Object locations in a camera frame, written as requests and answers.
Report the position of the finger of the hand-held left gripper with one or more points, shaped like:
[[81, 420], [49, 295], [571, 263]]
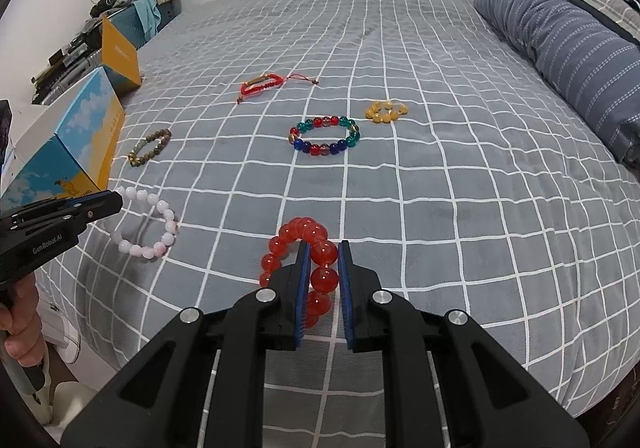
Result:
[[95, 206]]

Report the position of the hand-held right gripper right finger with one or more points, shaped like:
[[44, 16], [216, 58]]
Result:
[[344, 288]]

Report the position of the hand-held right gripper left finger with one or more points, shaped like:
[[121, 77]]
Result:
[[301, 288]]

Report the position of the sky print cardboard box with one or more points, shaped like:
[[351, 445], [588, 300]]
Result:
[[75, 127]]

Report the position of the person's left hand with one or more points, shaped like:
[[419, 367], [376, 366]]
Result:
[[22, 323]]

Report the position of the grey checked bed sheet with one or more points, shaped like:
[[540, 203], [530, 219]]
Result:
[[350, 177]]

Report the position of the orange blue cardboard box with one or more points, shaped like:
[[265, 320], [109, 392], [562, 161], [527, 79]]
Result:
[[75, 47]]

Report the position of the teal cloth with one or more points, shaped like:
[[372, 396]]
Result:
[[146, 12]]

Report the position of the blue striped bolster pillow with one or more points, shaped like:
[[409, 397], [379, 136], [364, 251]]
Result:
[[560, 42]]

